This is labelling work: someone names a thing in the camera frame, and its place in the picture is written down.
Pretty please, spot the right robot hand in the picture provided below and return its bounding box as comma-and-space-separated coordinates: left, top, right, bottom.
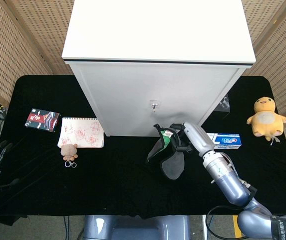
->
170, 121, 216, 160

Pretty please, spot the grey green microfibre cloth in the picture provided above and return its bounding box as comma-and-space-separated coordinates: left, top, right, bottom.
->
146, 123, 185, 181

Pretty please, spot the white blue toothpaste box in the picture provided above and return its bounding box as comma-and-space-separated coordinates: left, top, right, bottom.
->
206, 132, 243, 150

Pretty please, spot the black cardboard box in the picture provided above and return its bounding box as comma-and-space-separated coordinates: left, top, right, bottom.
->
216, 94, 231, 112

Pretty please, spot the yellow plush toy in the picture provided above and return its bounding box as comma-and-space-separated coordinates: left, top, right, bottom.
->
247, 96, 286, 146

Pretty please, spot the white cabinet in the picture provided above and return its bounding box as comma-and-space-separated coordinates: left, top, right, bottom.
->
61, 0, 257, 138

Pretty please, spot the black red card box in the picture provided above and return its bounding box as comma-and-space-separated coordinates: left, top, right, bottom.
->
24, 108, 61, 133

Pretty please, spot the black velvet tablecloth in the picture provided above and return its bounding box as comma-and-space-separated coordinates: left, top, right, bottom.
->
0, 74, 286, 226

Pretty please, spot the spiral sketch notebook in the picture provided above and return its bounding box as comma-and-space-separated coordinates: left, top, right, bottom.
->
57, 116, 105, 150

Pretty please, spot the grey robot torso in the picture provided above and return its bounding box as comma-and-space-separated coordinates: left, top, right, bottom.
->
76, 214, 192, 240

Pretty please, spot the woven folding screen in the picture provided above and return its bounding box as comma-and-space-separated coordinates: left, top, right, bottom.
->
0, 0, 286, 176

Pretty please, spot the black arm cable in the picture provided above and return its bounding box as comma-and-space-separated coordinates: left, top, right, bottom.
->
205, 205, 248, 240

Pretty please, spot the beige plush keychain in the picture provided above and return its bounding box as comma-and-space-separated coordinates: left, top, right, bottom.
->
60, 143, 79, 168

